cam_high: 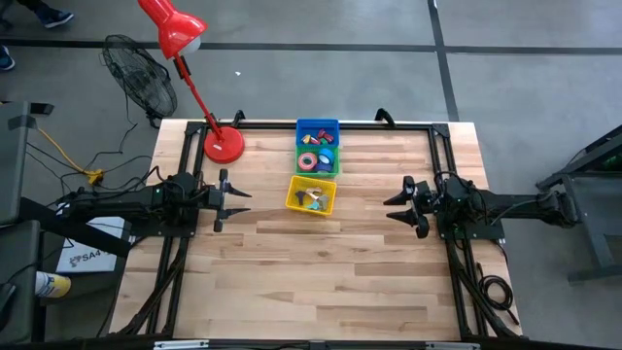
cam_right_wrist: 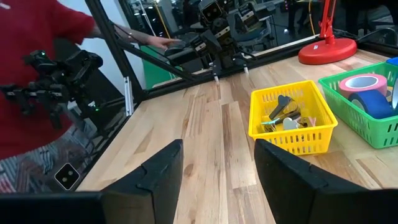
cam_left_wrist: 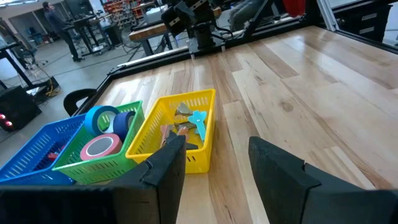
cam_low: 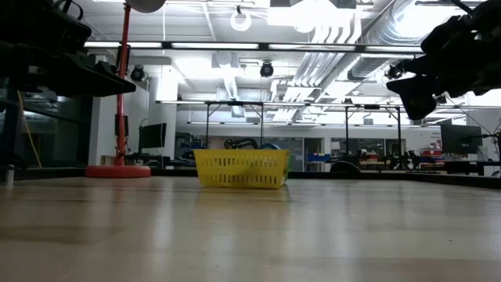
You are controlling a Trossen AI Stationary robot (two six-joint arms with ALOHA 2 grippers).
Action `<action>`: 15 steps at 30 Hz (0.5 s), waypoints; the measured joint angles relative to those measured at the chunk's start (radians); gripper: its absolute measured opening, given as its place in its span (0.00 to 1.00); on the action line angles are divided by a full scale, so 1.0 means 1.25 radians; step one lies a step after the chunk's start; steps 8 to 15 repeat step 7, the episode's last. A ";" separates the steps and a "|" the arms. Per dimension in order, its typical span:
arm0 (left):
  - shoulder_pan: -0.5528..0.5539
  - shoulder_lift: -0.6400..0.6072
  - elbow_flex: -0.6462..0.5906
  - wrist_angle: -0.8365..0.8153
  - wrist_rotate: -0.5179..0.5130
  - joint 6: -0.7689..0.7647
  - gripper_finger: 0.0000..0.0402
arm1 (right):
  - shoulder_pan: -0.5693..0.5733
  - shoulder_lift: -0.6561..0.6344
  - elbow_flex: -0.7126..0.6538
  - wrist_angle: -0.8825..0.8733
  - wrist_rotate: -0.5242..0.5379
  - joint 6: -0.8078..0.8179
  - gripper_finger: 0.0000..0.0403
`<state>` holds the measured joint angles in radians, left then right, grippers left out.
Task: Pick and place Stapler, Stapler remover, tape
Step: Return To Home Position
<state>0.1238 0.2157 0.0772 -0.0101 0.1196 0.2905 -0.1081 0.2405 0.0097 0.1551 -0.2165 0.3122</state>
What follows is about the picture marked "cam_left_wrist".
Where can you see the silver aluminium post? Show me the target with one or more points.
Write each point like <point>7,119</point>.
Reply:
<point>328,15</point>

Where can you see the black metal stand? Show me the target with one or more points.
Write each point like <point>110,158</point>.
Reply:
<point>17,67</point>

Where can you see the pink staple remover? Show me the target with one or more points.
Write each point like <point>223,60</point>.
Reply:
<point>164,133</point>

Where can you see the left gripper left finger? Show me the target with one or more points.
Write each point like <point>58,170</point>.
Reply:
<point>155,186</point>

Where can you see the parts shelf with bins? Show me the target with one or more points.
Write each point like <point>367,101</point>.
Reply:
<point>121,6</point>

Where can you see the teal staple remover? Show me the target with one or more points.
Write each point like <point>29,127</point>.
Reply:
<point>199,121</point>

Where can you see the red object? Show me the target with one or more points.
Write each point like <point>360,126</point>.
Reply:
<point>293,7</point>

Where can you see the person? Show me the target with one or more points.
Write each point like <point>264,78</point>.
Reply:
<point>59,28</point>
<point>244,14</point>

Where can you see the black box with red lights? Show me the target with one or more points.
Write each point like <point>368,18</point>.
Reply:
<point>21,105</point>

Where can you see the indigo tape roll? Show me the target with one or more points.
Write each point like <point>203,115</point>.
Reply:
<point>121,124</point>

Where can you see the olive staple remover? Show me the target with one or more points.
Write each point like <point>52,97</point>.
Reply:
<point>183,110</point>

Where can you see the green plastic basket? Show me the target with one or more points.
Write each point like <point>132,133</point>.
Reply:
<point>93,171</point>

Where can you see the wooden workbench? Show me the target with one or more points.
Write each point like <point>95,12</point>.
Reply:
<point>146,31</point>

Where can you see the light blue tape roll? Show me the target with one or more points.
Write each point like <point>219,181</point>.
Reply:
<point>90,119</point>

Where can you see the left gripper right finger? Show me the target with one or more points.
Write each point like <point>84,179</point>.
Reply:
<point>289,193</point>

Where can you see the pink tape roll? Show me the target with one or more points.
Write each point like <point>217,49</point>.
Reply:
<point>115,147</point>

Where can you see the yellow plastic basket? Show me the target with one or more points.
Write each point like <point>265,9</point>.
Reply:
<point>149,137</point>

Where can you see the black drawer cabinet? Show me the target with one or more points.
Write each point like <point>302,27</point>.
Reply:
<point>363,21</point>

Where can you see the black standing desk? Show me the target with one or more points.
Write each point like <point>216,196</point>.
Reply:
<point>84,23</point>

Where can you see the blue plastic basket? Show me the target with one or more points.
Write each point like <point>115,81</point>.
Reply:
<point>28,155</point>

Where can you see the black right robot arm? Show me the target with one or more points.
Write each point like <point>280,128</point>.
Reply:
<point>202,31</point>

